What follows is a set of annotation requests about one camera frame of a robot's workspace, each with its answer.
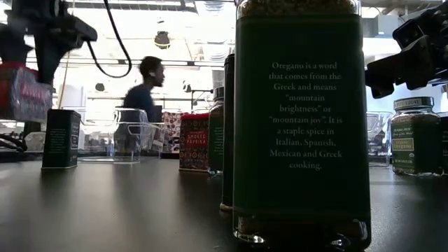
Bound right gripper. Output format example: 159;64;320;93
365;1;448;99

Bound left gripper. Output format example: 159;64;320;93
0;0;69;85

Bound smoked paprika tin red lid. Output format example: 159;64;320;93
0;62;54;123
178;113;210;173

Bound oregano glass spice jar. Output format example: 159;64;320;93
208;86;225;176
390;96;442;176
232;0;372;252

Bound clear plastic bin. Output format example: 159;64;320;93
366;111;393;167
112;107;166;164

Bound black chair back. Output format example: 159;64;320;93
22;120;42;139

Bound grey crumpled cover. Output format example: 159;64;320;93
24;132;46;152

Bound person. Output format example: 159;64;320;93
121;55;166;123

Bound black dome ceiling lamp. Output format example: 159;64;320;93
154;30;172;50

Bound red white patterned cloth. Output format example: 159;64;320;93
162;111;181;154

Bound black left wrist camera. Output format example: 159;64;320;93
57;13;99;45

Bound yellow cable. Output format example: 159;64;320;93
57;52;71;109

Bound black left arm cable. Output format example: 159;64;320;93
86;0;133;79

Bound black frame strut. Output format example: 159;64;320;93
0;132;28;152

